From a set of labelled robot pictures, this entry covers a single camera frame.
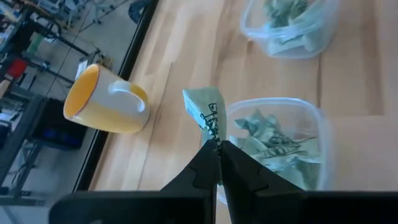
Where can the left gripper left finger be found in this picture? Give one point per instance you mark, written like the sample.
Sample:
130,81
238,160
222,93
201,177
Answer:
202,177

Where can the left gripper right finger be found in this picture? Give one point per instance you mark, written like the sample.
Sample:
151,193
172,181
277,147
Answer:
248,186

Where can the clear plastic bin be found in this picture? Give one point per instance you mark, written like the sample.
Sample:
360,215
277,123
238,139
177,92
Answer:
331,25
326,149

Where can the white mug orange inside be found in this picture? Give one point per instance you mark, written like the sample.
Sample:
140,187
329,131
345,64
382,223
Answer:
109,109

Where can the dark screen with blue glow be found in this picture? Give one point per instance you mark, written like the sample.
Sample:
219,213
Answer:
59,124

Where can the red box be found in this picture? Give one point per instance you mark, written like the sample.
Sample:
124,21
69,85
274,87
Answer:
17,68

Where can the black metal table frame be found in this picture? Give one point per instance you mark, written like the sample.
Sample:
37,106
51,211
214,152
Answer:
93,161

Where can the black metal desk frame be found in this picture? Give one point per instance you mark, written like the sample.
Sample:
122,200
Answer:
18,137

